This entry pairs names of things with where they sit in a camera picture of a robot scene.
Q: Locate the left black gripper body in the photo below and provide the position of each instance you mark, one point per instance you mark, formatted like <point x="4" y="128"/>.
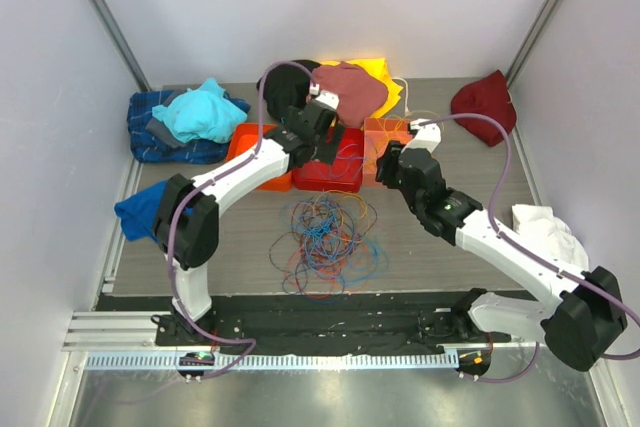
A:
<point x="294" y="114"/>

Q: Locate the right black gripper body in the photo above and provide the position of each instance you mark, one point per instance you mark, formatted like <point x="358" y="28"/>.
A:
<point x="407" y="194"/>

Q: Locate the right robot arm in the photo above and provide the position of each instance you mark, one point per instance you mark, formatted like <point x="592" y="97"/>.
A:
<point x="577" y="314"/>

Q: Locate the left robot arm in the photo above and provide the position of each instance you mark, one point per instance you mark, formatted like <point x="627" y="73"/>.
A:
<point x="187" y="222"/>

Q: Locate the red plastic bin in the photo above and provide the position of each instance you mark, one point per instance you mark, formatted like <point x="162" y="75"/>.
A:
<point x="345" y="174"/>

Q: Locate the salmon plastic bin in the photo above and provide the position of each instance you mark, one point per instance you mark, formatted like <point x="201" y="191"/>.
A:
<point x="378" y="132"/>

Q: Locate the black cloth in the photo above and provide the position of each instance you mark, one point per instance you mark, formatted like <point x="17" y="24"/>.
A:
<point x="285" y="86"/>

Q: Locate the dusty pink cloth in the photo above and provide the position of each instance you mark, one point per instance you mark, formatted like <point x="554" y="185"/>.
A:
<point x="359" y="93"/>

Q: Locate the orange plastic bin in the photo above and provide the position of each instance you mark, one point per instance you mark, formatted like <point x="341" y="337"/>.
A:
<point x="244" y="138"/>

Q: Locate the yellow cloth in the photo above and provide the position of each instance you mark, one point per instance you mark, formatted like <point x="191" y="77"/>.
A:
<point x="378" y="68"/>

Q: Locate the light blue cloth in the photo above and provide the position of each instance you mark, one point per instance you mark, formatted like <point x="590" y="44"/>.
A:
<point x="204" y="113"/>

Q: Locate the maroon cloth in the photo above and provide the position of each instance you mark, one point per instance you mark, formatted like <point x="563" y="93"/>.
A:
<point x="490" y="97"/>

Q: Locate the white cloth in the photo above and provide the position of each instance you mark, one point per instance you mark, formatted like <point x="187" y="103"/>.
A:
<point x="539" y="225"/>

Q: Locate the grey cloth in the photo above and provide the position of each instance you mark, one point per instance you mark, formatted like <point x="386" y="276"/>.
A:
<point x="161" y="135"/>

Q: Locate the dark blue plaid cloth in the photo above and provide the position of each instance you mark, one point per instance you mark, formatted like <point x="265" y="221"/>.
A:
<point x="146" y="147"/>

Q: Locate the royal blue cloth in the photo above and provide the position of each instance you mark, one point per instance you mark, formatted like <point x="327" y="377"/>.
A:
<point x="138" y="212"/>

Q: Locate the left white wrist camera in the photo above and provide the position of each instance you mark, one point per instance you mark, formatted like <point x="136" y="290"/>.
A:
<point x="322" y="98"/>

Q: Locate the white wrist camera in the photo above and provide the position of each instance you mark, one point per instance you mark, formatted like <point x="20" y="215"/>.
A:
<point x="426" y="135"/>
<point x="322" y="98"/>

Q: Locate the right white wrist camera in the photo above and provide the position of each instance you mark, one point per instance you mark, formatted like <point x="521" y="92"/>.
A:
<point x="426" y="135"/>

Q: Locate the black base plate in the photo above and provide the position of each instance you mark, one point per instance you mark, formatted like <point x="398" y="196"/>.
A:
<point x="394" y="323"/>

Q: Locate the slotted cable duct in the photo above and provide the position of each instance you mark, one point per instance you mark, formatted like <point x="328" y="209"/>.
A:
<point x="180" y="360"/>

